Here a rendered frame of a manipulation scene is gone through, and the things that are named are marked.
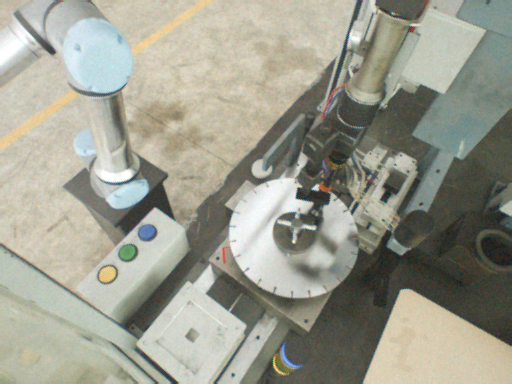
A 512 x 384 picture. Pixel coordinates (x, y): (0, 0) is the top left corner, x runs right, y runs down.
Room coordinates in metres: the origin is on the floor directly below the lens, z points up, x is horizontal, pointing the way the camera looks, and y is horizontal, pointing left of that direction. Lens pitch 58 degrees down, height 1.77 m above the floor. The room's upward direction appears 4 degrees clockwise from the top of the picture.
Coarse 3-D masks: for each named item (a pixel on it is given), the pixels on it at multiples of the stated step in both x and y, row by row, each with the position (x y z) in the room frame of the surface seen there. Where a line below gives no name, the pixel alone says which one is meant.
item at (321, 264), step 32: (288, 192) 0.50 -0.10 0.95; (256, 224) 0.40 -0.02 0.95; (320, 224) 0.41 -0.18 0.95; (352, 224) 0.42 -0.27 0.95; (256, 256) 0.31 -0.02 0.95; (288, 256) 0.32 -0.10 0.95; (320, 256) 0.32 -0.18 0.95; (352, 256) 0.33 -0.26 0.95; (288, 288) 0.24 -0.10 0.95; (320, 288) 0.24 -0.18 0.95
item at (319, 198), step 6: (300, 192) 0.45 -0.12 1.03; (306, 192) 0.45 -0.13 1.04; (312, 192) 0.46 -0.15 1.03; (318, 192) 0.46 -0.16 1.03; (324, 192) 0.46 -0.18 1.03; (300, 198) 0.44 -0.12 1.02; (306, 198) 0.44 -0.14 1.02; (312, 198) 0.44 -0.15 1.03; (318, 198) 0.44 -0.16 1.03; (324, 198) 0.44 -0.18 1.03; (330, 198) 0.45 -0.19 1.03; (318, 204) 0.44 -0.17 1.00; (324, 204) 0.44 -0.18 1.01; (318, 210) 0.44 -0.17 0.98
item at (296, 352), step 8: (296, 336) 0.10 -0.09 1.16; (288, 344) 0.09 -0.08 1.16; (296, 344) 0.09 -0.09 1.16; (304, 344) 0.09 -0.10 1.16; (288, 352) 0.07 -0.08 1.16; (296, 352) 0.08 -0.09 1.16; (304, 352) 0.08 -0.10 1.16; (288, 360) 0.06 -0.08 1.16; (296, 360) 0.06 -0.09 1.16; (304, 360) 0.06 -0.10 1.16
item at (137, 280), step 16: (144, 224) 0.40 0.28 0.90; (160, 224) 0.40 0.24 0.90; (176, 224) 0.40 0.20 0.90; (128, 240) 0.35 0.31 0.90; (160, 240) 0.35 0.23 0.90; (176, 240) 0.36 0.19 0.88; (112, 256) 0.30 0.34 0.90; (144, 256) 0.31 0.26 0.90; (160, 256) 0.31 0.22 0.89; (176, 256) 0.35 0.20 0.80; (96, 272) 0.26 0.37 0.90; (128, 272) 0.26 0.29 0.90; (144, 272) 0.27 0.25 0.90; (160, 272) 0.30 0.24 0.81; (80, 288) 0.21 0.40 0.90; (96, 288) 0.22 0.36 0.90; (112, 288) 0.22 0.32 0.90; (128, 288) 0.22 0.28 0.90; (144, 288) 0.25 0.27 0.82; (96, 304) 0.18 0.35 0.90; (112, 304) 0.18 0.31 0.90; (128, 304) 0.20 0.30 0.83; (128, 320) 0.17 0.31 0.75
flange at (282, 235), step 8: (280, 216) 0.42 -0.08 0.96; (288, 216) 0.42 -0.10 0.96; (304, 216) 0.43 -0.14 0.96; (280, 224) 0.40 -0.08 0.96; (312, 224) 0.40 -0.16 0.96; (272, 232) 0.37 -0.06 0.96; (280, 232) 0.37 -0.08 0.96; (288, 232) 0.37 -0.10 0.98; (304, 232) 0.38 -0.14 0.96; (312, 232) 0.38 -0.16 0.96; (280, 240) 0.35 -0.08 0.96; (288, 240) 0.35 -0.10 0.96; (304, 240) 0.36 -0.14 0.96; (312, 240) 0.36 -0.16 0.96; (288, 248) 0.33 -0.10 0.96; (296, 248) 0.33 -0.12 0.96; (304, 248) 0.34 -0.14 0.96
